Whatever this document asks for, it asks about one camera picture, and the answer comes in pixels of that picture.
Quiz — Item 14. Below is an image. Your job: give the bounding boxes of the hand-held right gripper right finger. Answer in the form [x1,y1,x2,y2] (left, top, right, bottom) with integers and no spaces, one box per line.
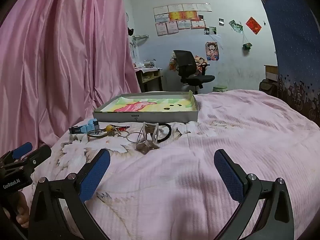
[214,149,295,240]

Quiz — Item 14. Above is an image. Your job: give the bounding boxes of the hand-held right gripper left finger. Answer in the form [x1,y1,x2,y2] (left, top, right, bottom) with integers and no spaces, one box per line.
[28,148,111,240]

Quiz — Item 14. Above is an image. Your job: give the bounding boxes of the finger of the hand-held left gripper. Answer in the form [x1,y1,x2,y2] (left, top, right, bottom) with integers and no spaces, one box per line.
[5,144,52,178]
[0,142,33,165]

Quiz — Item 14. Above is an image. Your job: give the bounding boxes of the light blue wrist watch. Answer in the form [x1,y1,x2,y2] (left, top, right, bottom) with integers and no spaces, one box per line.
[69,119,100,134]

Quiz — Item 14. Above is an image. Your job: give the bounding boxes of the silver metal ring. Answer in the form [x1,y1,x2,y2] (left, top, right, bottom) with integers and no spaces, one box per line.
[125,132,141,143]

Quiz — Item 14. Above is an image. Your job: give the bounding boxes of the clear hair claw clip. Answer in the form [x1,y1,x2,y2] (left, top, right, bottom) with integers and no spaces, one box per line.
[136,122,161,155]

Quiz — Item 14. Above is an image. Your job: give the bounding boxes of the black hair tie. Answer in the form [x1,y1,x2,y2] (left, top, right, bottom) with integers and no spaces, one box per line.
[150,123,173,144]

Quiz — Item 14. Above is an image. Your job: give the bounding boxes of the grey cardboard box tray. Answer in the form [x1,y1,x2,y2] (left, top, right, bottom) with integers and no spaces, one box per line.
[93,91,199,125]

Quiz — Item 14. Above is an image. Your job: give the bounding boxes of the person's left hand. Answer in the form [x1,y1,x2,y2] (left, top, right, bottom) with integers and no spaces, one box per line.
[14,192,30,229]

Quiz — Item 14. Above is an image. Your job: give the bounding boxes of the colourful crayon drawing paper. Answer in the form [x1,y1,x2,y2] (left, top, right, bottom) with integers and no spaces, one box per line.
[101,97,197,112]

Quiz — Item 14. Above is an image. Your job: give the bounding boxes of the pink curtain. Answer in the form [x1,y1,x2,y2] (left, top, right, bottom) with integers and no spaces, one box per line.
[0,0,142,154]

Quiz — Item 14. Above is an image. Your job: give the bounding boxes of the dark olive bag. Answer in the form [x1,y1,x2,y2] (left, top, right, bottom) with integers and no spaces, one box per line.
[258,79,278,97]

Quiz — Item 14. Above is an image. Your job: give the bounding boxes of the dark wooden desk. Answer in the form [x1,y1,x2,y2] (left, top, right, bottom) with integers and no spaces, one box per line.
[135,67,163,93]

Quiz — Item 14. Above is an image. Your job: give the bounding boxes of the wooden cabinet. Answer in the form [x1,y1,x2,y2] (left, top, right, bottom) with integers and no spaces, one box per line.
[264,65,279,82]

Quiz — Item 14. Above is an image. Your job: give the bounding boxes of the black office chair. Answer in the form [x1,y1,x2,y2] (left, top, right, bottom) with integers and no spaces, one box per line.
[173,50,216,94]

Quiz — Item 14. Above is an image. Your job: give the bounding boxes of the clutter of desk papers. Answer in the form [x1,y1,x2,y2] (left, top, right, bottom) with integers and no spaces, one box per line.
[134,59,157,69]

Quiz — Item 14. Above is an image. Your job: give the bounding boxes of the red patterned bag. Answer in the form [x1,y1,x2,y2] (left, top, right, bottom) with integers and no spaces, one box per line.
[169,54,178,72]

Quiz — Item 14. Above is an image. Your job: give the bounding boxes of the blue starry hanging cloth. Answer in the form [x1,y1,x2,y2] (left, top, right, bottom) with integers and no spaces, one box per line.
[259,0,320,123]

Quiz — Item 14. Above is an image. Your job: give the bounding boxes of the dark bangle ring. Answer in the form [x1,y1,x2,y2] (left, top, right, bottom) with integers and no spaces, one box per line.
[87,129,106,139]

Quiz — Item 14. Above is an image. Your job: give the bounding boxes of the key ring with yellow bead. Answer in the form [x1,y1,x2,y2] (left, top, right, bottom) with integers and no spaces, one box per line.
[104,124,131,137]

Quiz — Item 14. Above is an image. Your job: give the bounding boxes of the cartoon wall poster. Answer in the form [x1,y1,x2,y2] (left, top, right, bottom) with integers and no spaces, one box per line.
[205,41,220,61]

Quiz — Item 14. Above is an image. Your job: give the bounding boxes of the green wall photos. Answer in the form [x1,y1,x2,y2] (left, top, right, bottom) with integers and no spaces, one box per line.
[229,19,244,33]

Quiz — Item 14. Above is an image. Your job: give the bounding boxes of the red paper wall decoration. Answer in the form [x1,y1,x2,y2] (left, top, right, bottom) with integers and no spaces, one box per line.
[245,16,262,35]

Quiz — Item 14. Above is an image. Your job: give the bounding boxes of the group of wall certificates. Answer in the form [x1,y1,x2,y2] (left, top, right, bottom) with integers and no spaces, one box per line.
[153,3,213,37]

